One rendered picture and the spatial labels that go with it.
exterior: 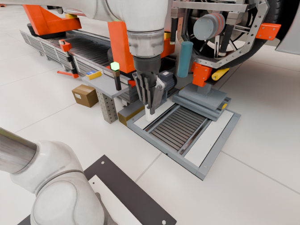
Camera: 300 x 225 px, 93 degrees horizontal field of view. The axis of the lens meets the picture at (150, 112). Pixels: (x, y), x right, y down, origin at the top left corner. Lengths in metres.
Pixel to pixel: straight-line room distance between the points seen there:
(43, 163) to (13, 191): 0.86
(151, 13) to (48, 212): 0.52
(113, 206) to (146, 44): 0.63
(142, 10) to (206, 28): 0.75
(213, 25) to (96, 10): 0.75
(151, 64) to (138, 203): 0.61
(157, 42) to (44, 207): 0.49
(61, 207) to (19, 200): 0.90
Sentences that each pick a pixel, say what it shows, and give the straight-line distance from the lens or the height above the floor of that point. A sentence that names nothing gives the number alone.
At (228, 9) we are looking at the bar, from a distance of 0.97.
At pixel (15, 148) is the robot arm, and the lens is 0.56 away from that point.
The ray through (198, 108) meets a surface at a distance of 1.48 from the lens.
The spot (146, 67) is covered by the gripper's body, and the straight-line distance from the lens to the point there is 0.38.
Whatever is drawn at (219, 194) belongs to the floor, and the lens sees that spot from 1.19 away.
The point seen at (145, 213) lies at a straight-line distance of 0.75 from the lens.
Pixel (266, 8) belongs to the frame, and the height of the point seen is 0.96.
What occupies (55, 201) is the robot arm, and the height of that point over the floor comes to 0.62.
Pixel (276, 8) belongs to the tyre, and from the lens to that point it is 1.20.
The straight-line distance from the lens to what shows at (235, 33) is 1.37.
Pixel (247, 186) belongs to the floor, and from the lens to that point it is 1.30.
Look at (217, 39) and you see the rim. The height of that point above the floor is 0.75.
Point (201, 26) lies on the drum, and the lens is 1.07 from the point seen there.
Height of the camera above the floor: 1.03
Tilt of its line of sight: 41 degrees down
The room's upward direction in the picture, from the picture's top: straight up
